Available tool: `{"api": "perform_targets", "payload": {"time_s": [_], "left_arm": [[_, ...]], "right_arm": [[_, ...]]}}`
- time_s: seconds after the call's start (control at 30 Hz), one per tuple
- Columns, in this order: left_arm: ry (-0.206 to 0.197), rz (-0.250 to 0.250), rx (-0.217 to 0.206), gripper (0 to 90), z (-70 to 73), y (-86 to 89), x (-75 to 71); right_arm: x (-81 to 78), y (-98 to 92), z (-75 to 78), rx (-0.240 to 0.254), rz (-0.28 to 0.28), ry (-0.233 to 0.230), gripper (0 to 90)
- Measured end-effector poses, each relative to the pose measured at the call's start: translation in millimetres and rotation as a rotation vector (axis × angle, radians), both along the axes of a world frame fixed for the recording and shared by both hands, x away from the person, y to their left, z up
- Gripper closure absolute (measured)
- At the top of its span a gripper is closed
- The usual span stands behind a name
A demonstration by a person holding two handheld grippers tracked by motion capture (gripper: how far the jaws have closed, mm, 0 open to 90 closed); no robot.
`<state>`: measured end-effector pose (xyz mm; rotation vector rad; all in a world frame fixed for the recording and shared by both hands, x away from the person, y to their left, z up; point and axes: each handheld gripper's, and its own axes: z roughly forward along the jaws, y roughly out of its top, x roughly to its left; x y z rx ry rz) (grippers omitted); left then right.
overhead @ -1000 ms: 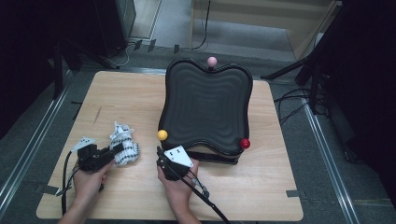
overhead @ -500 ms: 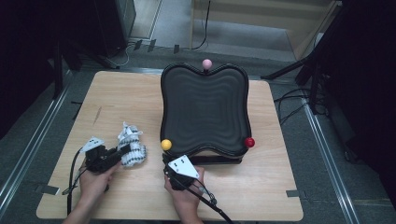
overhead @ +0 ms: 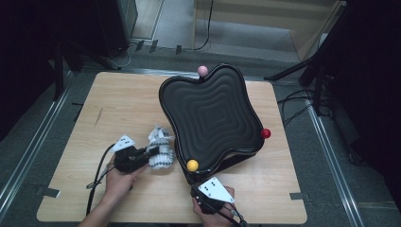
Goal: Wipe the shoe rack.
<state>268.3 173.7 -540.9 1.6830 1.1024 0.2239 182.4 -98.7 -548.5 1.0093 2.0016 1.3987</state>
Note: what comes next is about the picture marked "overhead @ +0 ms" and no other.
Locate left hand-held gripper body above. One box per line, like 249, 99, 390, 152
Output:
110, 134, 151, 174

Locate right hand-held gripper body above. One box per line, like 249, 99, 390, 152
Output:
190, 176, 235, 216

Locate white striped cloth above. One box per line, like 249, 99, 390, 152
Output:
147, 124, 176, 171

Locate black wavy tray stand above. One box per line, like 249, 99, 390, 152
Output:
158, 63, 272, 185

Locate person's right hand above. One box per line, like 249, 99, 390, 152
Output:
191, 185, 237, 227

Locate person's left hand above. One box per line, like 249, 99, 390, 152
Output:
103, 154, 148, 202

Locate grey table edge tape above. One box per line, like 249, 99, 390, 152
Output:
34, 186, 61, 199
288, 191, 311, 201

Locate black metal stand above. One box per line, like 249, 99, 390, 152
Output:
264, 53, 335, 117
51, 37, 122, 102

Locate dark cabinet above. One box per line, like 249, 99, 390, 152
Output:
94, 0, 139, 60

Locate black curtain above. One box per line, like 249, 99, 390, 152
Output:
0, 0, 98, 141
315, 0, 401, 206

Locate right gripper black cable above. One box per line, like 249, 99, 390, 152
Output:
220, 202, 250, 227

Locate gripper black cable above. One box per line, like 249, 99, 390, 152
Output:
85, 143, 117, 217
220, 202, 250, 227

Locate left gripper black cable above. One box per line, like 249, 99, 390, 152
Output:
85, 143, 117, 217

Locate long metal floor rail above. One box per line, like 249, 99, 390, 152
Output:
0, 70, 77, 221
304, 100, 365, 227

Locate white floor cable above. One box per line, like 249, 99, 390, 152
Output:
107, 44, 131, 68

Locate short metal floor rail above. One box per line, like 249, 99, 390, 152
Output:
79, 65, 275, 82

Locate black floor cables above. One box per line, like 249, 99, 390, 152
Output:
277, 89, 335, 127

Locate hanging black cable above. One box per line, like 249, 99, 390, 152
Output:
193, 0, 215, 51

